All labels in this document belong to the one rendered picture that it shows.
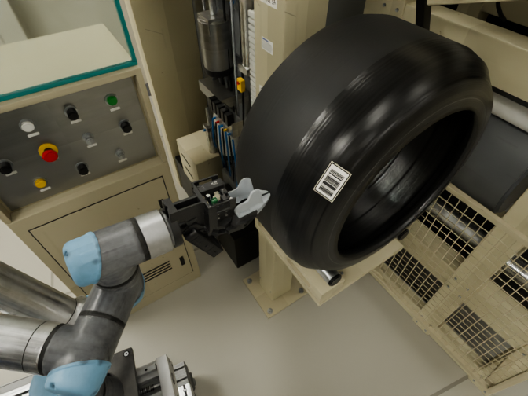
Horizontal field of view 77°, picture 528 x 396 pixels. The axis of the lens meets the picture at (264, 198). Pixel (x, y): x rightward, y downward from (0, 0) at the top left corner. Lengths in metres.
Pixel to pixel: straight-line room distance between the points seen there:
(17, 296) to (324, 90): 0.74
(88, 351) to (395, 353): 1.57
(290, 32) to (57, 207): 0.93
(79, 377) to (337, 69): 0.63
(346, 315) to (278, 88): 1.47
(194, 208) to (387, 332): 1.55
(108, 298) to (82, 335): 0.06
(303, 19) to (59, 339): 0.78
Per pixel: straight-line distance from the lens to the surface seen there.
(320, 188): 0.58
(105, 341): 0.60
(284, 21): 0.83
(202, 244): 0.62
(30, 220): 1.33
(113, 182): 1.29
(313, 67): 0.66
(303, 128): 0.60
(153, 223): 0.55
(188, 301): 1.95
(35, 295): 0.89
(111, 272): 0.56
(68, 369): 0.59
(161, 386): 1.13
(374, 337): 1.92
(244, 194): 0.65
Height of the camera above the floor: 1.74
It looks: 49 degrees down
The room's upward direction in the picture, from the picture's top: straight up
